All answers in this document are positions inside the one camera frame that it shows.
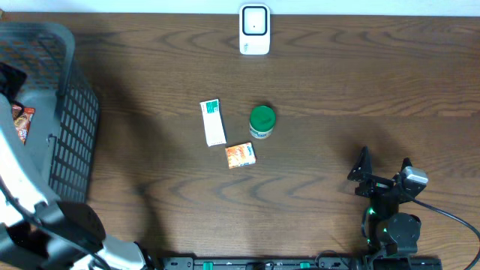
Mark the green lid white jar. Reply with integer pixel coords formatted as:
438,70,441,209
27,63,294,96
249,105,276,140

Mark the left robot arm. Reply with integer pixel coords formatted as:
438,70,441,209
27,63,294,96
1,61,158,269

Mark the white green medicine box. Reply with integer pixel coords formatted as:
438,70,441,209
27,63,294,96
199,99,227,147

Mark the grey plastic mesh basket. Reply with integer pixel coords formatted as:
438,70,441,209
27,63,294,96
1,22,100,203

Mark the small orange snack box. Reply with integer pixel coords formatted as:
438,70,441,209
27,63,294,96
225,142,257,169

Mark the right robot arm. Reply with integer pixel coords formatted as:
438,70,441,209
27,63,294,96
347,146,428,257

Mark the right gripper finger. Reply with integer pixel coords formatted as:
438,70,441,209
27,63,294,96
347,146,373,182
392,157,413,180

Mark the red Top chocolate bar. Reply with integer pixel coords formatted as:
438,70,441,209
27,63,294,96
12,104,35,144

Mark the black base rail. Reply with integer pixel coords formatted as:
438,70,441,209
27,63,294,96
159,254,443,270

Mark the white barcode scanner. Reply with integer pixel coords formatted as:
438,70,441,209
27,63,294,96
238,3,271,56

